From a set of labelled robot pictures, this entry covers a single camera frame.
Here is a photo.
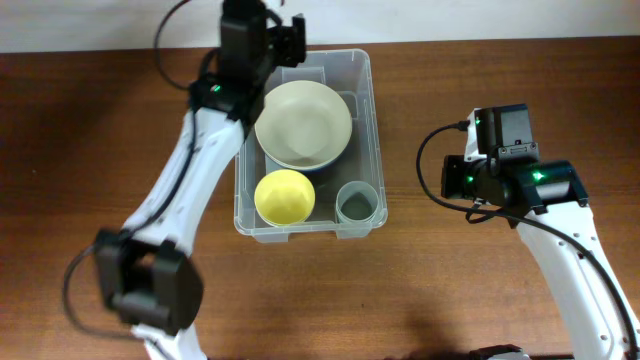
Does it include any beige large bowl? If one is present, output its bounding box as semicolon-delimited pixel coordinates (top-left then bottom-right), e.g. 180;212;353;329
254;80;353;171

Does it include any grey plastic cup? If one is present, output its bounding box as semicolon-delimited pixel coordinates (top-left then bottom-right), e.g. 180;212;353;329
335;181;380;223

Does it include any blue large bowl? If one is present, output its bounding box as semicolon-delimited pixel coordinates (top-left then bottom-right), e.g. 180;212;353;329
282;147;347;172

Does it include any yellow small bowl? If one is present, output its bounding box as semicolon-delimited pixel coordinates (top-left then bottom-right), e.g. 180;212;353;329
254;169;316;227

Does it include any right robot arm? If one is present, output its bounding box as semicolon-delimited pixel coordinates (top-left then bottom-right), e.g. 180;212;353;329
441;155;639;359

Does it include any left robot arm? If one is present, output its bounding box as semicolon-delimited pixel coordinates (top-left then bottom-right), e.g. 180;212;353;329
93;8;306;359

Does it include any clear plastic storage bin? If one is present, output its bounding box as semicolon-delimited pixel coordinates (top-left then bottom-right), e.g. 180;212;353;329
234;49;388;243

